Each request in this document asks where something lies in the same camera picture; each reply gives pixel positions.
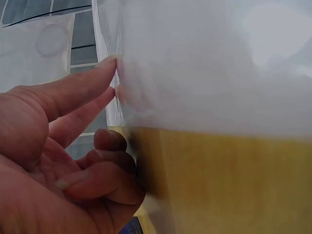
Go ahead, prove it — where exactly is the person's left hand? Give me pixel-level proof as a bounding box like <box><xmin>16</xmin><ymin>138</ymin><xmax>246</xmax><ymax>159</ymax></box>
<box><xmin>0</xmin><ymin>55</ymin><xmax>145</xmax><ymax>234</ymax></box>

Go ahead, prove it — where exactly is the dark blue object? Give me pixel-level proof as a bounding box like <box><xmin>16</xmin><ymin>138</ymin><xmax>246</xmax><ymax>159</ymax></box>
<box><xmin>123</xmin><ymin>216</ymin><xmax>148</xmax><ymax>234</ymax></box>

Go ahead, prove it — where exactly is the translucent plastic bag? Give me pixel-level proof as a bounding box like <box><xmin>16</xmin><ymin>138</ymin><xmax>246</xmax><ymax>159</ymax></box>
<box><xmin>107</xmin><ymin>0</ymin><xmax>312</xmax><ymax>234</ymax></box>

